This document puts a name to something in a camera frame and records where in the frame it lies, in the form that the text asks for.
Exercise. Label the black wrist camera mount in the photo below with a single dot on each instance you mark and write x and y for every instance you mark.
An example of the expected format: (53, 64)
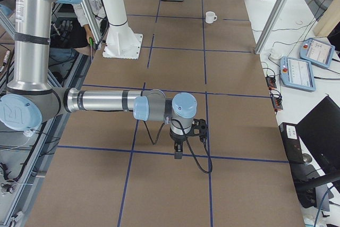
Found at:
(199, 128)

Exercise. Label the teach pendant near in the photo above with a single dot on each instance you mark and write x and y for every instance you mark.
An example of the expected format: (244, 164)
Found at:
(297, 73)

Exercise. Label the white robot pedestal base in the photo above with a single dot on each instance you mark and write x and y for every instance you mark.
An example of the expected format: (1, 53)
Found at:
(121, 41)

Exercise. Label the grey aluminium frame post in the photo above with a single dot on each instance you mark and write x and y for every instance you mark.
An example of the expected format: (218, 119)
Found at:
(272, 19)

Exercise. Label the black usb hub right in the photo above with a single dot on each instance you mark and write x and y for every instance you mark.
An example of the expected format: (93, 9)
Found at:
(276, 99)

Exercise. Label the teach pendant far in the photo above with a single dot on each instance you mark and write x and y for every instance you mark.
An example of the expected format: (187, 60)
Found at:
(317, 52)

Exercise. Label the white plastic cup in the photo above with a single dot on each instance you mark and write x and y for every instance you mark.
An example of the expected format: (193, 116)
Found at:
(210, 17)

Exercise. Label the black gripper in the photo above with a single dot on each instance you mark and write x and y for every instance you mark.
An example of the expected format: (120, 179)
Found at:
(178, 139)

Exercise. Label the black usb hub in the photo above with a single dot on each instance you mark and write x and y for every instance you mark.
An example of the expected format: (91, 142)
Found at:
(271, 82)
(276, 99)

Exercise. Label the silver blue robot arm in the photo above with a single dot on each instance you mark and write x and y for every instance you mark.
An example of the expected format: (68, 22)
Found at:
(30, 100)

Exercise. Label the black usb hub left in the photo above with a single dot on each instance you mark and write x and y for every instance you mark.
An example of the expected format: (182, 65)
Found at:
(271, 82)

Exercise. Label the teach pendant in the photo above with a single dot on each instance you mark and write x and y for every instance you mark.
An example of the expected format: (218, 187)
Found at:
(317, 52)
(297, 73)

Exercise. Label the black open laptop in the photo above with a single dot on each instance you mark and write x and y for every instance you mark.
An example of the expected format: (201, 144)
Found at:
(312, 149)

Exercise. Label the person in white shirt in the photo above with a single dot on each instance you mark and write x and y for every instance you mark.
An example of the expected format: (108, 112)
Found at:
(98, 12)

